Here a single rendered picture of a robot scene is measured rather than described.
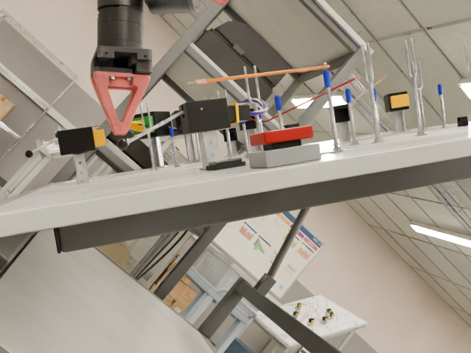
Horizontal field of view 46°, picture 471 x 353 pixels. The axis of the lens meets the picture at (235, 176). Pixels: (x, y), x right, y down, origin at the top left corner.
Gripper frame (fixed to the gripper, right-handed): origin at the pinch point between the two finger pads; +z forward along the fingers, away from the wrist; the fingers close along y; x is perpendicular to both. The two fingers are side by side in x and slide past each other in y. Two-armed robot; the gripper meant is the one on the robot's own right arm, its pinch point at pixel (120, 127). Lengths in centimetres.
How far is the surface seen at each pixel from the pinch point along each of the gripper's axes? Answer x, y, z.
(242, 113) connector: -16.1, -1.0, -2.4
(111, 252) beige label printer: -11, 105, 30
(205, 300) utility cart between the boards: -113, 364, 105
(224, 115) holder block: -13.3, -1.9, -2.0
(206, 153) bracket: -11.1, -0.7, 3.0
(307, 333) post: -42, 32, 38
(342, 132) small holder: -44.0, 21.7, -2.4
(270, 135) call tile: -11.0, -23.3, 2.3
